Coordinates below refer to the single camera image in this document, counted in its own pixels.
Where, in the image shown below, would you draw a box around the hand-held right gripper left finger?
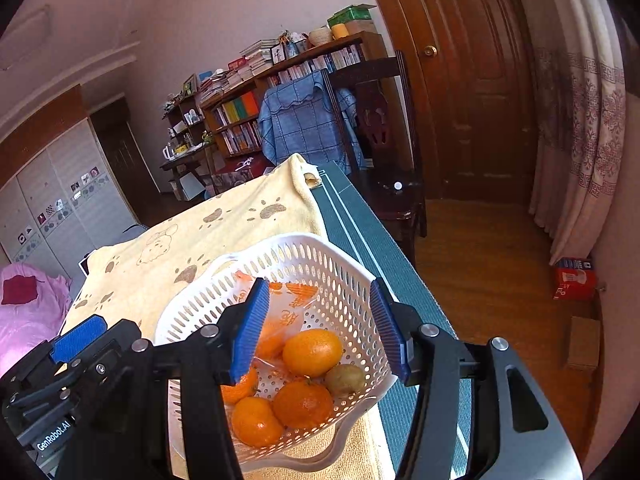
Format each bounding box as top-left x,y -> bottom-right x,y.
65,277 -> 271,480

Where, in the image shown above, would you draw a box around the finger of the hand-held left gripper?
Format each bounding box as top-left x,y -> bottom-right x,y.
0,314 -> 108,402
65,320 -> 151,386

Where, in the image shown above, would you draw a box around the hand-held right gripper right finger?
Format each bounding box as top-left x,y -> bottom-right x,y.
369,276 -> 583,480

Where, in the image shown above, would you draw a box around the orange printed plastic bag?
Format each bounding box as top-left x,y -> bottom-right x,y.
225,270 -> 326,376

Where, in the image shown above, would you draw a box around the yellowish orange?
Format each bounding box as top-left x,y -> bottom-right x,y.
282,328 -> 344,378

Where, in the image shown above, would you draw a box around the brown kiwi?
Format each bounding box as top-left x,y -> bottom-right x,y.
325,364 -> 367,397

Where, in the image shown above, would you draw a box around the large orange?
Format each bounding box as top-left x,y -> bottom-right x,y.
272,379 -> 334,430

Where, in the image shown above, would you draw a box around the white plastic basket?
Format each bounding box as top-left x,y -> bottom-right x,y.
154,232 -> 396,476

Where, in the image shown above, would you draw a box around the pink bedding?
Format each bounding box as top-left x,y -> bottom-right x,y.
0,262 -> 73,376

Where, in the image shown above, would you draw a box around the red cloth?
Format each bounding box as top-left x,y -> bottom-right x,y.
1,275 -> 40,306

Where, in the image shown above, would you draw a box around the green table mat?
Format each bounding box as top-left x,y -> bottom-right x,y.
305,160 -> 473,480

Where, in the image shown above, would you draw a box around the yellow paw print blanket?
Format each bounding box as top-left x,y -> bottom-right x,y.
60,152 -> 386,480

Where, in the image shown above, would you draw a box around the dark red printed box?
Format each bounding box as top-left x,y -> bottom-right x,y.
212,155 -> 273,193

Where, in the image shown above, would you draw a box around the white wardrobe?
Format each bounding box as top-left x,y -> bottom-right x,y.
0,120 -> 146,281

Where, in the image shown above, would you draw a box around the dark wooden desk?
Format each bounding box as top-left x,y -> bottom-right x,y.
160,142 -> 221,201

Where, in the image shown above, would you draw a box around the cardboard box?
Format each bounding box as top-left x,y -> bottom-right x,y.
566,316 -> 601,372

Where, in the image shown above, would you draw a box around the dark wooden chair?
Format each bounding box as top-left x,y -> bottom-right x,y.
320,50 -> 428,266

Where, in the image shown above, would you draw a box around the wooden bookshelf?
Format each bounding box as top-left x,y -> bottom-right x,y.
197,31 -> 396,161

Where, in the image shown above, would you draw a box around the dark wooden shelf unit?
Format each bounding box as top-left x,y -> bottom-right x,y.
162,92 -> 206,146

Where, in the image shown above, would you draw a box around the brown wooden door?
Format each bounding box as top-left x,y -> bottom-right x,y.
357,0 -> 541,206

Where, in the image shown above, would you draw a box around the stack of books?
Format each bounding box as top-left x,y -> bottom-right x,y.
240,39 -> 279,76

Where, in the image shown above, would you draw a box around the patterned curtain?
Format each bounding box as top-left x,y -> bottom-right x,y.
505,0 -> 628,266

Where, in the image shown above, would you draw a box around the green box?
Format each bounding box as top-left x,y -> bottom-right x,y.
327,4 -> 377,28

